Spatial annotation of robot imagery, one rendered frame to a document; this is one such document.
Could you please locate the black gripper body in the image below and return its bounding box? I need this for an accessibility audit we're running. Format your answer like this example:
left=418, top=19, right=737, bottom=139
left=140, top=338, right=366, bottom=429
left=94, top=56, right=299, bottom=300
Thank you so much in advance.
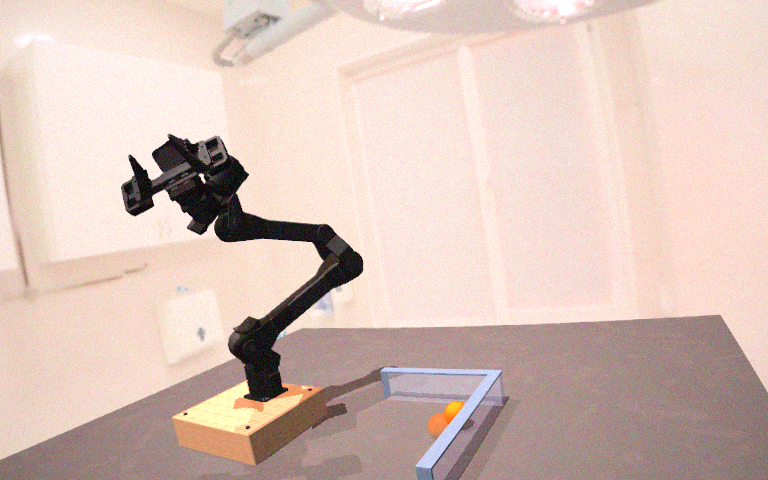
left=121, top=135, right=232, bottom=217

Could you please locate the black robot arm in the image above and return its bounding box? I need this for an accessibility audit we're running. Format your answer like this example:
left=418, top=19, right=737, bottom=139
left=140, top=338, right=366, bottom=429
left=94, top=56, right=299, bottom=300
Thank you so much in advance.
left=152, top=140, right=364, bottom=402

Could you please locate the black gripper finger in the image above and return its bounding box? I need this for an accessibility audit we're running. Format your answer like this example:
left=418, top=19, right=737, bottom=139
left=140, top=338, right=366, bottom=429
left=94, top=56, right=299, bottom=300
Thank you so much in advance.
left=128, top=154, right=153, bottom=203
left=167, top=133, right=212, bottom=173

